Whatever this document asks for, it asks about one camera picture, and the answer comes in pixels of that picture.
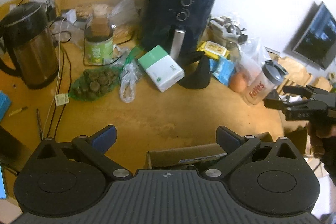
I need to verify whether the green white tissue pack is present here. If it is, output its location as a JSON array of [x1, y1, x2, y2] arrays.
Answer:
[[138, 46, 185, 93]]

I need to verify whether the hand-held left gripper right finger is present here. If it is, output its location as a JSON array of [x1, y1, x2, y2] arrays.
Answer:
[[202, 125, 303, 182]]

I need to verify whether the green net bag of pellets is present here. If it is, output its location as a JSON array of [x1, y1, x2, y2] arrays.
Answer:
[[69, 67, 123, 102]]

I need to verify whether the blue flat box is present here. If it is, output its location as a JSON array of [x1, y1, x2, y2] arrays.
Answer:
[[0, 91, 12, 123]]

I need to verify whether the blue snack packet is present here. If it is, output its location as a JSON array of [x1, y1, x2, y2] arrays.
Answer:
[[209, 57, 236, 87]]

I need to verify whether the pile of metal utensils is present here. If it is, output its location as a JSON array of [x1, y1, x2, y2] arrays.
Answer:
[[208, 16, 248, 44]]

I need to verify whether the wooden chair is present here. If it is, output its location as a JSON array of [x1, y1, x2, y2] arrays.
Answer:
[[311, 76, 333, 93], [273, 55, 313, 88]]

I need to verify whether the brown cardboard box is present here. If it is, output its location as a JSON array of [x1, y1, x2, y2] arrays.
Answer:
[[146, 132, 274, 170]]

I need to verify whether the yellow paper tag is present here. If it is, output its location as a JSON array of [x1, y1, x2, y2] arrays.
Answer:
[[55, 93, 70, 106]]

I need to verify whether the clear plastic bag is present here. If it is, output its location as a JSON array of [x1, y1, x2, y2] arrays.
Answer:
[[108, 0, 140, 28]]

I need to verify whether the clear shaker bottle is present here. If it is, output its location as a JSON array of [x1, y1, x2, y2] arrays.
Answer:
[[243, 60, 289, 106]]

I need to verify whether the person's right forearm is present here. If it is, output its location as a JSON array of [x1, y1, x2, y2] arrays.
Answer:
[[322, 139, 336, 189]]

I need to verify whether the wall television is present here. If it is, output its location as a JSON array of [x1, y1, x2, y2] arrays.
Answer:
[[283, 1, 336, 70]]

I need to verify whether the black pen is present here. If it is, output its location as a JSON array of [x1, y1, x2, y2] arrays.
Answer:
[[36, 108, 44, 141]]

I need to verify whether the small yellow stick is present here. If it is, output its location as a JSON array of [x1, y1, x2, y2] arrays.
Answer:
[[8, 106, 28, 117]]

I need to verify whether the green labelled jar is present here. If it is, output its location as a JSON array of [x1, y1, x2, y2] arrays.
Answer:
[[84, 32, 114, 66]]

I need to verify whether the steel electric kettle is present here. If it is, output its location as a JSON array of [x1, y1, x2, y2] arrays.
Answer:
[[0, 1, 60, 90]]

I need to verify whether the brown lidded jar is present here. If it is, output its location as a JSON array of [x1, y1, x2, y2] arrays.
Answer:
[[90, 4, 111, 37]]

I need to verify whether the white power adapter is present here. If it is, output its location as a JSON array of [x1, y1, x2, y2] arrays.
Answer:
[[64, 9, 77, 23]]

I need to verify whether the person's right hand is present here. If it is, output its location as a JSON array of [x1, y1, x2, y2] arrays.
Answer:
[[307, 120, 336, 162]]

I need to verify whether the black knit hat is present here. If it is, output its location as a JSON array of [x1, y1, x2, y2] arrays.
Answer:
[[178, 52, 212, 90]]

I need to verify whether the yellow wipes pack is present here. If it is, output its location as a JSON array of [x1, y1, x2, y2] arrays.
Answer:
[[197, 41, 230, 61]]

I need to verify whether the black cable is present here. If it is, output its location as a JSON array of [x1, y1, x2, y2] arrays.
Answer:
[[47, 30, 73, 136]]

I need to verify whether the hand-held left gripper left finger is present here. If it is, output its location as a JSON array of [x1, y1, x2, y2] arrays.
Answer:
[[31, 124, 133, 181]]

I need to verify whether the orange apple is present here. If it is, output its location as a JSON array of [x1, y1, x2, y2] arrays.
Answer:
[[229, 71, 249, 93]]

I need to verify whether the black air fryer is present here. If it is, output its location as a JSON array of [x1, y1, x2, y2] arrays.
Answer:
[[140, 0, 217, 65]]

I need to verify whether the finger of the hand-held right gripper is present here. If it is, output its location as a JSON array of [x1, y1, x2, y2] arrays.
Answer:
[[283, 84, 330, 99], [263, 97, 311, 113]]

